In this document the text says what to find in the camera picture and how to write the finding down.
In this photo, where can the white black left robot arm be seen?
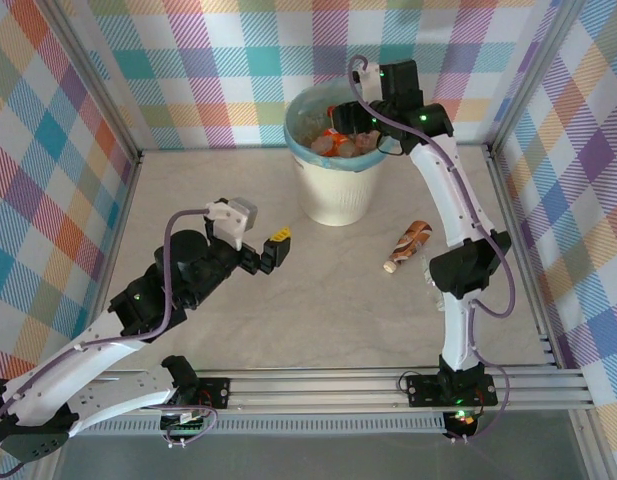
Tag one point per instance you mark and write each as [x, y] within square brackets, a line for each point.
[88, 352]

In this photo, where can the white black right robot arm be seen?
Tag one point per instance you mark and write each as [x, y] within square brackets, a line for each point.
[440, 190]

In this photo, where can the light blue bin liner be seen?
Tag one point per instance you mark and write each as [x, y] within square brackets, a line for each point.
[290, 135]

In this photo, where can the white plastic waste bin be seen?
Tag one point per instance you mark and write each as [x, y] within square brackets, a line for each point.
[333, 195]

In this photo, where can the colourful plaid backdrop panel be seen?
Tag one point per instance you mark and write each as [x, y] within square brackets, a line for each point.
[588, 150]
[238, 50]
[28, 150]

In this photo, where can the brown coffee drink bottle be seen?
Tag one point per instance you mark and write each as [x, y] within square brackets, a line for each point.
[410, 242]

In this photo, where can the clear bottle with green cap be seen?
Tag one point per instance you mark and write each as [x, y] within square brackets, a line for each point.
[427, 272]

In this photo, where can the small controller board with lights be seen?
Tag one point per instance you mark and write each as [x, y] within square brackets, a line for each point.
[460, 417]

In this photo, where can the aluminium frame post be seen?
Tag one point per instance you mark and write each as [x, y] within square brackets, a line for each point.
[95, 75]
[532, 75]

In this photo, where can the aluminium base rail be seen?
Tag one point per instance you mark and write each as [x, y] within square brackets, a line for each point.
[313, 390]

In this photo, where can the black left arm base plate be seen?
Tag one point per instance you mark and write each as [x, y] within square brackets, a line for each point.
[219, 392]

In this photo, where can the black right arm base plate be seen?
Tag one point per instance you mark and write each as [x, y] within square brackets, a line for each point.
[420, 390]

